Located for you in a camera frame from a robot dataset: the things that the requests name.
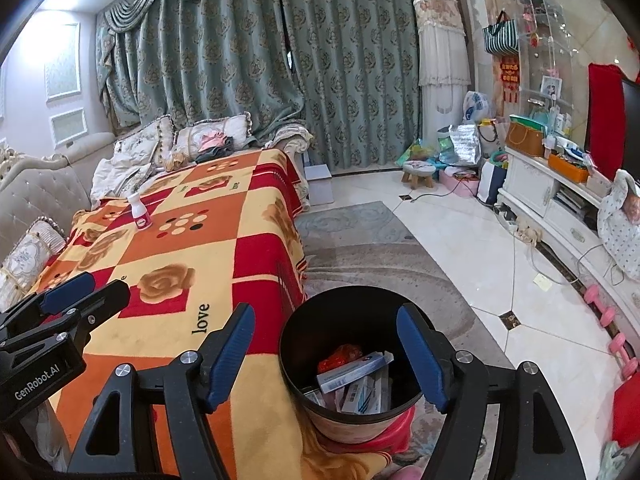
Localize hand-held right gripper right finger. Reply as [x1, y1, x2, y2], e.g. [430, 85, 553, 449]
[396, 302, 586, 480]

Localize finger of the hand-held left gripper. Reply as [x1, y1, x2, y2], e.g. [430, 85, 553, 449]
[0, 279, 132, 348]
[0, 272, 96, 337]

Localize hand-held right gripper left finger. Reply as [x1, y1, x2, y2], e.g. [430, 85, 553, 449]
[67, 302, 257, 480]

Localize white box blue print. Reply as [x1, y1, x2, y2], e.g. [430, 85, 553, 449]
[335, 367, 393, 415]

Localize white box blue stripe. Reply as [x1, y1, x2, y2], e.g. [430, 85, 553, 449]
[316, 351, 394, 394]

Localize red plastic bag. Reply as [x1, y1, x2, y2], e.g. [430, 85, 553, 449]
[317, 344, 363, 373]

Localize black trash bin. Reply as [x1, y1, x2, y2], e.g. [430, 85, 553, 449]
[279, 287, 436, 445]

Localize white ribbed embroidered cushion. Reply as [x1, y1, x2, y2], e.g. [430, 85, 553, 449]
[0, 217, 68, 311]

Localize pink plastic stool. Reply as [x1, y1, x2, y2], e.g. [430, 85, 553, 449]
[320, 405, 416, 456]

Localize red orange printed blanket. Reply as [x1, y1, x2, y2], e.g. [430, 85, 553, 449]
[30, 147, 308, 480]

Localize white bottle pink label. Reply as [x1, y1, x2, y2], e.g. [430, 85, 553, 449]
[129, 192, 152, 231]

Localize grey tufted sofa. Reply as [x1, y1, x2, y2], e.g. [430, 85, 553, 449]
[0, 130, 316, 311]

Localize white folded quilt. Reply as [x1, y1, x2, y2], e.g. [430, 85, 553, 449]
[90, 157, 151, 206]

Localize grey floor rug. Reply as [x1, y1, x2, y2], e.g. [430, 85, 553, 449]
[295, 200, 506, 480]

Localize fringed embroidered cushion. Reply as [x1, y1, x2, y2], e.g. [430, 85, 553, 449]
[112, 115, 176, 171]
[172, 112, 253, 161]

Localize white power strip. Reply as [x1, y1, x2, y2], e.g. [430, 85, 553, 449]
[495, 205, 538, 243]

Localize pink basin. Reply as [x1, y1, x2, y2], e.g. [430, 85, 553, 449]
[439, 167, 481, 196]

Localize pink dumbbell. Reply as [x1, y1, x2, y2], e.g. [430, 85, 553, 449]
[607, 332, 640, 376]
[582, 285, 618, 328]

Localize small white cabinet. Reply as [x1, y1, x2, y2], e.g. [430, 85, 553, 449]
[302, 162, 333, 206]

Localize navy white bag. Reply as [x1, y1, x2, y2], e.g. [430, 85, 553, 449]
[477, 160, 506, 206]

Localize pink folded cloth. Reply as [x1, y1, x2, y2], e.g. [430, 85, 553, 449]
[197, 130, 236, 156]

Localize small round stool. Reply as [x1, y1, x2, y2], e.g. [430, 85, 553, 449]
[402, 160, 436, 190]

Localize white tv cabinet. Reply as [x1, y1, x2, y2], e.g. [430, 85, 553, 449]
[495, 150, 640, 331]

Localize green plastic bag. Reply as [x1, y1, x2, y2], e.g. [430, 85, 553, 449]
[397, 139, 441, 166]

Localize silver foil bag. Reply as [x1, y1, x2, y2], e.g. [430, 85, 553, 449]
[447, 124, 482, 166]

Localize white polka dot cloth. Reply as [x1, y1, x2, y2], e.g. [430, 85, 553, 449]
[597, 169, 640, 281]

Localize orange tray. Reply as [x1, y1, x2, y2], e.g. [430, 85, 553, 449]
[547, 152, 591, 183]

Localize brown handbag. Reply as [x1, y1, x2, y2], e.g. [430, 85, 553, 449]
[505, 115, 546, 157]

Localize white plastic bag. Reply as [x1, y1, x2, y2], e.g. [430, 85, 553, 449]
[462, 91, 496, 123]

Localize green patterned curtain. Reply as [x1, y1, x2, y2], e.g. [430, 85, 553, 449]
[95, 0, 473, 176]

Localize red hanging ornament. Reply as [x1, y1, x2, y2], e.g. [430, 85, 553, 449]
[499, 55, 521, 103]

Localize red cloth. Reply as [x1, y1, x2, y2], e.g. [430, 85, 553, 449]
[587, 62, 623, 181]

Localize air conditioner with lace cover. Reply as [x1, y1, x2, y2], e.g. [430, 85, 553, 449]
[414, 0, 473, 141]

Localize black television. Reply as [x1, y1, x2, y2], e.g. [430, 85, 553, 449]
[617, 75, 640, 186]

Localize striped tote bag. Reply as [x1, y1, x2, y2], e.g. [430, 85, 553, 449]
[482, 10, 521, 56]

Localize clear acrylic shelf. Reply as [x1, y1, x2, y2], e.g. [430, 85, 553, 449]
[517, 0, 576, 136]

